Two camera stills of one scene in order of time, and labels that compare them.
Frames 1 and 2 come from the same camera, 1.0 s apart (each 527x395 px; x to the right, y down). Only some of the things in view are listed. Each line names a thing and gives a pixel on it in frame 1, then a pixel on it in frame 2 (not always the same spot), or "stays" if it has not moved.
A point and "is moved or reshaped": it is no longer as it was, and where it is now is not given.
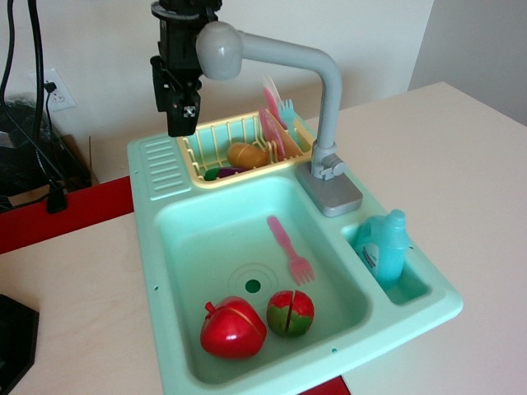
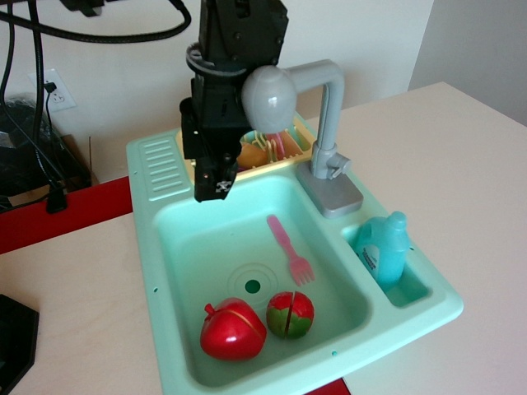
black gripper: (178, 62) -> (230, 46)
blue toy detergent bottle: (382, 243) stays
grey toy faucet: (221, 46) is moved or reshaped
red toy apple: (231, 330) stays
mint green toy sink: (252, 293) stays
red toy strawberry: (290, 313) stays
